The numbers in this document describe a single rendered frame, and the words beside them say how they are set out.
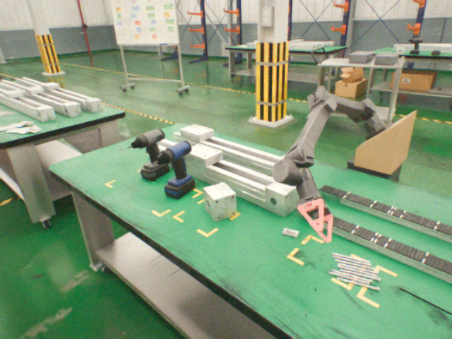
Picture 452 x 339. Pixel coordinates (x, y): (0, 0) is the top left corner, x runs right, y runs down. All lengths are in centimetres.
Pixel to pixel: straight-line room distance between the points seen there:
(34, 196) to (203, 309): 162
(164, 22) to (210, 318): 589
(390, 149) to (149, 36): 599
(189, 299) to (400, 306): 101
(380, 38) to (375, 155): 755
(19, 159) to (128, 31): 507
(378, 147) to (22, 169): 227
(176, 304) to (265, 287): 81
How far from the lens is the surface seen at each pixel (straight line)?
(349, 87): 630
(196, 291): 173
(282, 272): 100
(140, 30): 713
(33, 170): 270
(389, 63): 414
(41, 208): 282
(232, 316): 162
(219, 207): 117
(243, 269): 101
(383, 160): 161
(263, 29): 467
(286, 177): 89
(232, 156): 156
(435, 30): 876
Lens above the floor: 147
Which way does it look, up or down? 25 degrees down
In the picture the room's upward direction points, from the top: 3 degrees counter-clockwise
